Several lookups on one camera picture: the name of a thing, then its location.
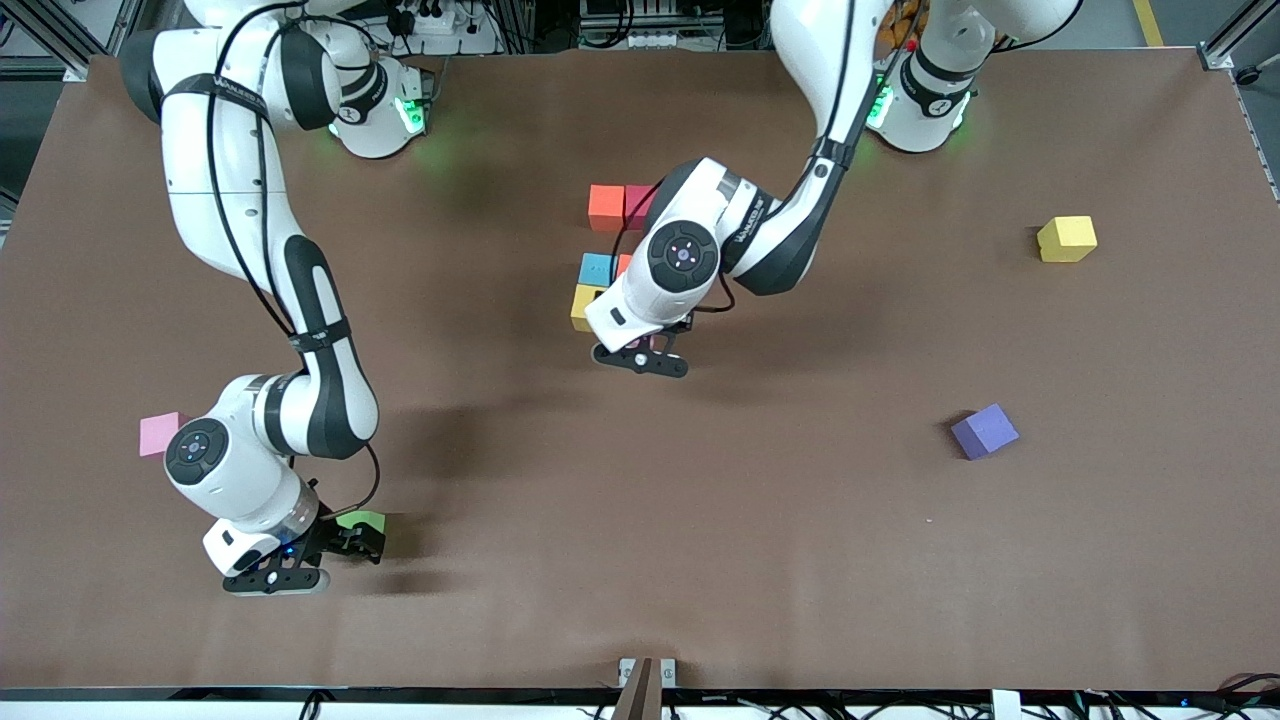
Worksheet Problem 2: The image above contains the aluminium frame corner profile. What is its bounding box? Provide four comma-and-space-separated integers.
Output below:
1198, 0, 1280, 83

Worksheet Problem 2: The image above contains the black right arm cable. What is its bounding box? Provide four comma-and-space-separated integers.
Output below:
205, 0, 383, 521

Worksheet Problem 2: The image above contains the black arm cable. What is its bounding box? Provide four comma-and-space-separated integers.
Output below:
608, 0, 926, 316
205, 0, 383, 521

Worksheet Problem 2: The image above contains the white power strip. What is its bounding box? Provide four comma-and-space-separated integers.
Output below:
395, 0, 471, 37

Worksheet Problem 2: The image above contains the purple foam cube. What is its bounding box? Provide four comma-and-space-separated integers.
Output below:
949, 403, 1022, 462

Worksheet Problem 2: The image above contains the black cable bundle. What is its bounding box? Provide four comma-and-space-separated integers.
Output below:
1075, 673, 1280, 720

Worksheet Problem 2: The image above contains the brown pointed bar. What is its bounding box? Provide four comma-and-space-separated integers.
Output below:
612, 657, 666, 720

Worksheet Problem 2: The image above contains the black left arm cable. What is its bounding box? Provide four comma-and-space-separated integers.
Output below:
608, 0, 926, 316

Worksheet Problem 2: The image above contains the orange yellow bag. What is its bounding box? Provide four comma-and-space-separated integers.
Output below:
875, 0, 926, 51

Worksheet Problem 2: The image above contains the white table edge bracket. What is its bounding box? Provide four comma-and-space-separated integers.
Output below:
618, 657, 677, 691

